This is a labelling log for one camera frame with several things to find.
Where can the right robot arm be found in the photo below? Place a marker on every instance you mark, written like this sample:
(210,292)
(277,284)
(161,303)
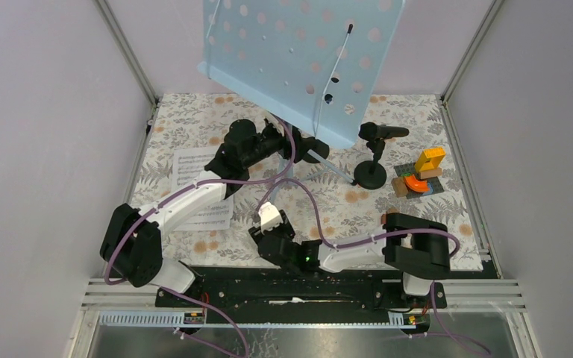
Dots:
(419,248)

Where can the tan brick under yellow block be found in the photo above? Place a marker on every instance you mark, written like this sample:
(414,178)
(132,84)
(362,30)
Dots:
(431,173)

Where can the tan toy brick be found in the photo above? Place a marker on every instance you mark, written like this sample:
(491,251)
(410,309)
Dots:
(399,187)

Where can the yellow toy block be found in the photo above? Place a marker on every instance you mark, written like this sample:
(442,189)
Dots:
(429,159)

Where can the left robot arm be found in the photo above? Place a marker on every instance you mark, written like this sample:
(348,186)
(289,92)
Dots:
(132,246)

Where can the floral patterned tablecloth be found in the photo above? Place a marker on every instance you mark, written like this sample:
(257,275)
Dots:
(326,205)

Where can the light blue music stand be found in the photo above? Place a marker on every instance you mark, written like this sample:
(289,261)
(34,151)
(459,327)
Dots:
(313,64)

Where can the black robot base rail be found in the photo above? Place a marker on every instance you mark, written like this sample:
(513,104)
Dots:
(273,296)

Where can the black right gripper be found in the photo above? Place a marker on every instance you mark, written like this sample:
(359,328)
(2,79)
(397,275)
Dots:
(256,233)

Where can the light brown toy brick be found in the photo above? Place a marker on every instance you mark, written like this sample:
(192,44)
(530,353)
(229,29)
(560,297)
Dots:
(389,216)

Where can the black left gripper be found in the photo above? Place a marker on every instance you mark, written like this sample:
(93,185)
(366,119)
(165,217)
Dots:
(284,145)

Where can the gray toy baseplate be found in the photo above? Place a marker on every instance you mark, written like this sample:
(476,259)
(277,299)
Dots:
(408,168)

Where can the orange curved toy block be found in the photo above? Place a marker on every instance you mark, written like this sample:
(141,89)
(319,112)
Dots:
(416,185)

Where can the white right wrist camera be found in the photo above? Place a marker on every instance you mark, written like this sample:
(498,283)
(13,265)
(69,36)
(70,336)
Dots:
(270,216)

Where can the front black microphone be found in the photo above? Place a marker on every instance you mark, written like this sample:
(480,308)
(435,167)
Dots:
(371,131)

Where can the front black microphone stand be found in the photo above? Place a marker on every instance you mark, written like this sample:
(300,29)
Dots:
(370,174)

